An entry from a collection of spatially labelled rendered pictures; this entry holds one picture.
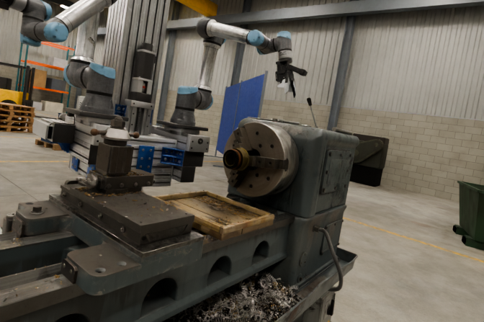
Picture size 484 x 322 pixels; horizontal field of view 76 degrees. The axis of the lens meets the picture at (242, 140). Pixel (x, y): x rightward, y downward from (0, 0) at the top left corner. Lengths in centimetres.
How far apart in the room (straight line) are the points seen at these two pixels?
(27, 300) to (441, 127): 1092
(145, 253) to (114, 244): 10
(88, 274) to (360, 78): 1155
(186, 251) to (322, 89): 1165
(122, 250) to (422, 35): 1151
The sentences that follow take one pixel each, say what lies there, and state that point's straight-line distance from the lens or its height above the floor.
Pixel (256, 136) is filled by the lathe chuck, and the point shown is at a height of 118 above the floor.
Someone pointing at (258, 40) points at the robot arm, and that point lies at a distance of 167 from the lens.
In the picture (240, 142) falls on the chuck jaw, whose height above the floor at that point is 114.
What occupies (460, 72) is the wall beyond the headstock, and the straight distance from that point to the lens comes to 1141.
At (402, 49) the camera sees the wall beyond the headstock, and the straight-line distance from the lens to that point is 1184.
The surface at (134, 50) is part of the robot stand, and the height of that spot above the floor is 153.
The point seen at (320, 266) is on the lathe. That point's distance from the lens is 175.
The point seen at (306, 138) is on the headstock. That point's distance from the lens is 136.
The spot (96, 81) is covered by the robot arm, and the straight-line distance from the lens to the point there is 161.
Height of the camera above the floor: 122
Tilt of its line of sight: 3 degrees down
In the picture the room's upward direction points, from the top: 9 degrees clockwise
